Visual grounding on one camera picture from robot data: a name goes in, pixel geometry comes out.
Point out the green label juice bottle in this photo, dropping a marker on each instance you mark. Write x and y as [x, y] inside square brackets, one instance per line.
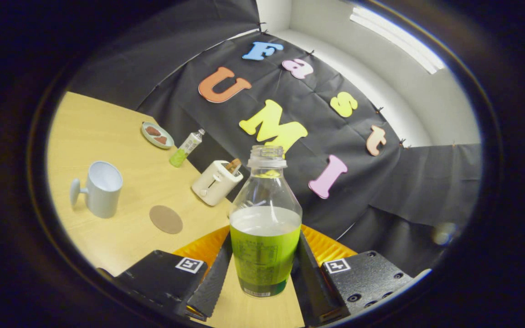
[265, 255]

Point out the small green drink bottle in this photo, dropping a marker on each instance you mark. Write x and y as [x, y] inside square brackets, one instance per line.
[185, 150]

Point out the ceiling light panel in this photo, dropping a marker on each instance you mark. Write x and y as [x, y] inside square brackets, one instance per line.
[399, 41]

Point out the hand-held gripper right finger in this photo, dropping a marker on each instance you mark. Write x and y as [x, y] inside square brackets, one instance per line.
[308, 282]

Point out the wooden table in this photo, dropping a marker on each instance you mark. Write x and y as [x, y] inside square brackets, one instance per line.
[107, 132]

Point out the black backdrop cloth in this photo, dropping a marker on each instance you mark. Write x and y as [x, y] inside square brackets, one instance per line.
[381, 191]

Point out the round brown coaster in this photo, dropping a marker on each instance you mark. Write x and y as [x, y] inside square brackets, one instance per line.
[166, 219]

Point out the pale green plate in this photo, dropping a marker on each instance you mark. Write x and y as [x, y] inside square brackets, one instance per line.
[151, 139]

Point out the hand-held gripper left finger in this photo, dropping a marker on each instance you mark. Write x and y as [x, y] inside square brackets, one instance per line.
[214, 282]

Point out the cream toaster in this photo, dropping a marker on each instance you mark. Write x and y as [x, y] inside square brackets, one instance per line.
[212, 184]

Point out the brown cookie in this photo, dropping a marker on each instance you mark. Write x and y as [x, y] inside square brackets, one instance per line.
[161, 140]
[152, 130]

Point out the toast slice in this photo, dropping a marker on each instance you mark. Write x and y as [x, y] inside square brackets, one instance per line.
[234, 165]

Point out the pale blue cup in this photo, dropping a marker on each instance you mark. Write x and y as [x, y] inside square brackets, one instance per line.
[103, 196]

